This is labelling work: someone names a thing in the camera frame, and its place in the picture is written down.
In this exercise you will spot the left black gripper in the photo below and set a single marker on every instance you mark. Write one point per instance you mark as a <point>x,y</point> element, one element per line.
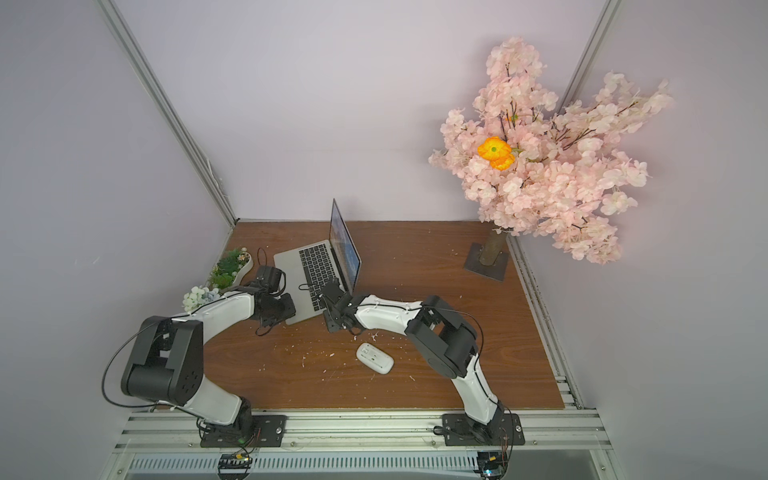
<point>284,306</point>

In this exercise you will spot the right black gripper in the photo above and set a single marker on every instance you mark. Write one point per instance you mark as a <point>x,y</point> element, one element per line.
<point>335,305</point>

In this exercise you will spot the white wireless mouse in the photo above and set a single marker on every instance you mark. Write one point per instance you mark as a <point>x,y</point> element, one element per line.
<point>374,358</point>

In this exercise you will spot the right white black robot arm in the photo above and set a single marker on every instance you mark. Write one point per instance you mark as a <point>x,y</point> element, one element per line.
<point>446,341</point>

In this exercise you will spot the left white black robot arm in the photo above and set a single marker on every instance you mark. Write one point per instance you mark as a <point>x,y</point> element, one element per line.
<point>166,363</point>

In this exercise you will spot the silver open laptop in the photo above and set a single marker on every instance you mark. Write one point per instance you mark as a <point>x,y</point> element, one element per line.
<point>309,268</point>

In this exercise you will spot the green succulents in white planter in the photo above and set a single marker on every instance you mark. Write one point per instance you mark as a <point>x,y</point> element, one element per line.
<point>227,270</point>

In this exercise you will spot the white flowers in beige pot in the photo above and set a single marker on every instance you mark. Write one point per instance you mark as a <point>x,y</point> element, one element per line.
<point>198,297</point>

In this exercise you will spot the left small circuit board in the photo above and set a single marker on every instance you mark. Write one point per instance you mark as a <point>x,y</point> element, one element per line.
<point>234,466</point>

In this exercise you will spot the small circuit board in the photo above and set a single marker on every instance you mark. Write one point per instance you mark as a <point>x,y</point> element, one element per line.
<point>234,466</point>
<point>492,465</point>

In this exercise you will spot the right small circuit board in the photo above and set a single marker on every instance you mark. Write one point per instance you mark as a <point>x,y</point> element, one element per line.
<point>492,465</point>

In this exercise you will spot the orange artificial flower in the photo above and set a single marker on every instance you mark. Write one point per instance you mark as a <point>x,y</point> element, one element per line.
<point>497,152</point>

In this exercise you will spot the pink artificial blossom tree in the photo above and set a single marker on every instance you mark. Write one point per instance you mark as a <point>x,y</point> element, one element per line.
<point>569,174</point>

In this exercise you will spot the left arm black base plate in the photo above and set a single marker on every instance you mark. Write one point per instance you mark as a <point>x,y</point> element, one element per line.
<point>246,432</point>

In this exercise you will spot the aluminium mounting rail frame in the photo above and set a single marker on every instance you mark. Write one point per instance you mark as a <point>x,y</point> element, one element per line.
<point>321,441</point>

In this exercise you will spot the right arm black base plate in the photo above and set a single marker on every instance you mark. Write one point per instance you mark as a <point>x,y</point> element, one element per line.
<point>460,430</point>

